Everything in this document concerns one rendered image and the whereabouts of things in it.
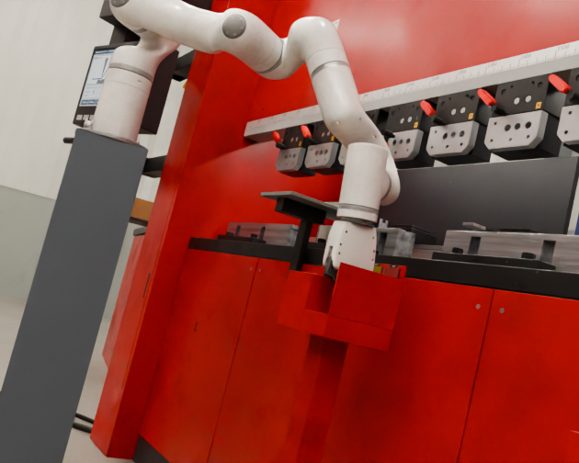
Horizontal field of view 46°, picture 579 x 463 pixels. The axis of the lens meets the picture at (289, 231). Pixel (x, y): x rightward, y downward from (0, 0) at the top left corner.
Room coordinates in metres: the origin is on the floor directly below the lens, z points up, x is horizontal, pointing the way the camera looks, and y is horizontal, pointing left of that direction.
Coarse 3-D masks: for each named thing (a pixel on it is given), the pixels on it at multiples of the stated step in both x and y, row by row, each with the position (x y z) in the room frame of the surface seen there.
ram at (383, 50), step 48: (288, 0) 2.63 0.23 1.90; (336, 0) 2.29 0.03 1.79; (384, 0) 2.03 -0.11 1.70; (432, 0) 1.82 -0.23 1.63; (480, 0) 1.65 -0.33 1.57; (528, 0) 1.50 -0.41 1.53; (576, 0) 1.38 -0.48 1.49; (384, 48) 1.97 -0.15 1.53; (432, 48) 1.78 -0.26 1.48; (480, 48) 1.61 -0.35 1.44; (528, 48) 1.48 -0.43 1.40; (288, 96) 2.45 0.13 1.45; (432, 96) 1.73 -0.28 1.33
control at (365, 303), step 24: (384, 264) 1.45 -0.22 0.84; (288, 288) 1.48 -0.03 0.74; (312, 288) 1.40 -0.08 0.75; (336, 288) 1.32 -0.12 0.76; (360, 288) 1.34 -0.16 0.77; (384, 288) 1.37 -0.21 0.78; (288, 312) 1.46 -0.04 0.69; (312, 312) 1.37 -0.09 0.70; (336, 312) 1.33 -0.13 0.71; (360, 312) 1.35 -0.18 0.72; (384, 312) 1.38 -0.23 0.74; (336, 336) 1.33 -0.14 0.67; (360, 336) 1.36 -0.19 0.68; (384, 336) 1.38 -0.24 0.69
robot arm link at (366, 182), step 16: (352, 144) 1.35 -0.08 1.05; (368, 144) 1.34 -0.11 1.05; (352, 160) 1.35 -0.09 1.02; (368, 160) 1.34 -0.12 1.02; (384, 160) 1.35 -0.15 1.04; (352, 176) 1.35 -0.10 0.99; (368, 176) 1.34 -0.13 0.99; (384, 176) 1.37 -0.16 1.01; (352, 192) 1.34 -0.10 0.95; (368, 192) 1.34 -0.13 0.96; (384, 192) 1.38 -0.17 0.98
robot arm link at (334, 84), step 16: (336, 64) 1.40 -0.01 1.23; (320, 80) 1.41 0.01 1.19; (336, 80) 1.39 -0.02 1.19; (352, 80) 1.41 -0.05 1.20; (320, 96) 1.41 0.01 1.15; (336, 96) 1.38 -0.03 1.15; (352, 96) 1.39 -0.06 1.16; (336, 112) 1.38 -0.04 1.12; (352, 112) 1.38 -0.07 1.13; (336, 128) 1.40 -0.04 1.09; (352, 128) 1.40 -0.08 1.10; (368, 128) 1.41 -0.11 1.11; (384, 144) 1.44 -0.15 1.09
